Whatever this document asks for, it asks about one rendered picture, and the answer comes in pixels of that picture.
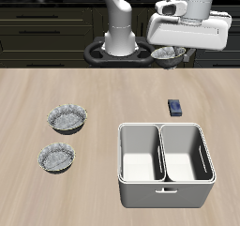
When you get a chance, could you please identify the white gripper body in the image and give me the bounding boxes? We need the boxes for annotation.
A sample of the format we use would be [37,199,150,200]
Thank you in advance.
[146,10,233,52]

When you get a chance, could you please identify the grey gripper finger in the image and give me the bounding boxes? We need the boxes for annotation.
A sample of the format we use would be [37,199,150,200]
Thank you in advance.
[183,48,197,63]

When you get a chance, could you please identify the white two-bin basket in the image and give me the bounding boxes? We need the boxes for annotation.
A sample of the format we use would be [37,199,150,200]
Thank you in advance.
[116,122,218,210]

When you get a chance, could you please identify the flat black base plate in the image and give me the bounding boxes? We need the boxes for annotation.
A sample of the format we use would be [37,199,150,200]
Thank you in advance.
[82,37,158,66]

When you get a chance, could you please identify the grey patterned bowl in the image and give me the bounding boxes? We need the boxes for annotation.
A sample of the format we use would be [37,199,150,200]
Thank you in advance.
[150,46,187,69]
[46,103,89,136]
[37,142,77,175]

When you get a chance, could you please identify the dark kitchen cupboards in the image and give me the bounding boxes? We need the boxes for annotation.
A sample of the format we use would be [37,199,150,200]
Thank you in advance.
[0,3,240,69]

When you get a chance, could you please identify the small dark blue box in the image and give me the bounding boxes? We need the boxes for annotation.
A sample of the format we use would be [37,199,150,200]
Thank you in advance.
[167,98,184,118]

